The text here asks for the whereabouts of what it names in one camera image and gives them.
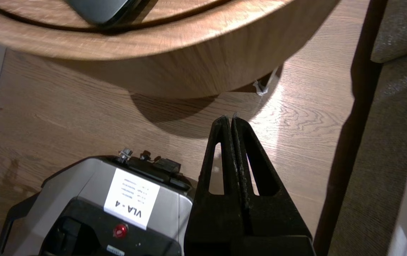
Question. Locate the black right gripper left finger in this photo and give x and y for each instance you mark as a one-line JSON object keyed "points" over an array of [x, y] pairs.
{"points": [[214, 220]]}

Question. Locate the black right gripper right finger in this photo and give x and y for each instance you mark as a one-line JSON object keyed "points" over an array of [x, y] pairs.
{"points": [[278, 217]]}

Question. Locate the curved wooden table drawer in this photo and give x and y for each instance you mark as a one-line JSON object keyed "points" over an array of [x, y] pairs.
{"points": [[207, 60]]}

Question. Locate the black TV remote control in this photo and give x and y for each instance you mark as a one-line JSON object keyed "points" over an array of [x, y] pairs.
{"points": [[103, 9]]}

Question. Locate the grey black robot base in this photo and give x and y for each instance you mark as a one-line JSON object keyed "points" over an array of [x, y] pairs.
{"points": [[82, 185]]}

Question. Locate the white printed label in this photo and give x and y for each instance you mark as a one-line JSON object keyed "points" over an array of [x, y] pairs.
{"points": [[132, 199]]}

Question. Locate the red round button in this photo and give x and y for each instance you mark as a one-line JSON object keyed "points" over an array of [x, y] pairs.
{"points": [[119, 230]]}

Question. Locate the grey upholstered bed headboard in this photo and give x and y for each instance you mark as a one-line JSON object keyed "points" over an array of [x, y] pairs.
{"points": [[374, 160]]}

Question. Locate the round wooden side table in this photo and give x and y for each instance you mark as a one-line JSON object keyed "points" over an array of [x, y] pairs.
{"points": [[29, 10]]}

